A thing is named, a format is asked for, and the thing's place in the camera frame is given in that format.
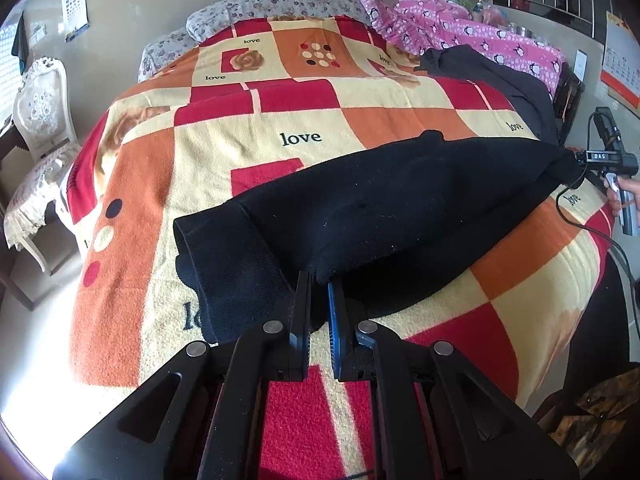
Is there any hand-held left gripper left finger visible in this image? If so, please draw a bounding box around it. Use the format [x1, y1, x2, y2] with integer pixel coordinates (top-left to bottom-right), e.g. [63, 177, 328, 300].
[52, 271, 313, 480]

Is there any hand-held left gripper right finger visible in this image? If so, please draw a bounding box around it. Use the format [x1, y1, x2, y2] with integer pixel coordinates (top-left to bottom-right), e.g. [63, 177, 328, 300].
[326, 280, 581, 480]

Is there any black knit sweater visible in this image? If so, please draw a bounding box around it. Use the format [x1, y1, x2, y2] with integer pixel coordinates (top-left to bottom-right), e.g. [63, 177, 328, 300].
[172, 130, 583, 346]

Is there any person's right hand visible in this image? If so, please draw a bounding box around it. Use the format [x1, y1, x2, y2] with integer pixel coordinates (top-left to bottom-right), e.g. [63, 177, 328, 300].
[604, 176, 640, 217]

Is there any black bedside crate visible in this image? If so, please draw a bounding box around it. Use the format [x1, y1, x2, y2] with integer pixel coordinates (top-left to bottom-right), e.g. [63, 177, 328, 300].
[554, 62, 585, 138]

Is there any dark grey garment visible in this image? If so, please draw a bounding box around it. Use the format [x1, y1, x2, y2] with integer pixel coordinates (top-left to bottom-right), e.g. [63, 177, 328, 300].
[415, 44, 563, 146]

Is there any person's dark clothing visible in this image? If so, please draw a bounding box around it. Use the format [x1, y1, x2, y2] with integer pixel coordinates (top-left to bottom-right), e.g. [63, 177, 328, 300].
[520, 255, 640, 413]

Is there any orange red checked blanket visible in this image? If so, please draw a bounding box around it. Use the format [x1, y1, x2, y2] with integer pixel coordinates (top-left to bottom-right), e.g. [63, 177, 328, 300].
[62, 15, 616, 480]

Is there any pile of bagged goods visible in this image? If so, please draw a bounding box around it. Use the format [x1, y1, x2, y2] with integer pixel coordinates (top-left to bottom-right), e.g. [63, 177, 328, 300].
[442, 0, 513, 28]

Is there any pink penguin print quilt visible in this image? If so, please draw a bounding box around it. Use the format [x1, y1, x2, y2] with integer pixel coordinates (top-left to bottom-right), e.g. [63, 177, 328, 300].
[352, 0, 568, 96]

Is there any floral pillow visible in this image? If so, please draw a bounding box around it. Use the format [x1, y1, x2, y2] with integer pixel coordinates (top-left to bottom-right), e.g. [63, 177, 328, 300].
[137, 27, 201, 83]
[186, 0, 373, 43]

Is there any white ornate chair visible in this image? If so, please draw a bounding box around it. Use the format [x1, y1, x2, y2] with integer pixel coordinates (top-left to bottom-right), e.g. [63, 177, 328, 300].
[2, 56, 86, 276]

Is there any wall calendar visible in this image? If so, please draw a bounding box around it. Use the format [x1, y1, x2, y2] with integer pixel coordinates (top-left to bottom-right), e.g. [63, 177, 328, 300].
[600, 10, 640, 111]

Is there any eye chart wall poster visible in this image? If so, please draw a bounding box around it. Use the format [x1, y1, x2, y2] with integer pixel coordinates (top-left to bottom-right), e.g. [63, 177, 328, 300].
[61, 0, 92, 43]

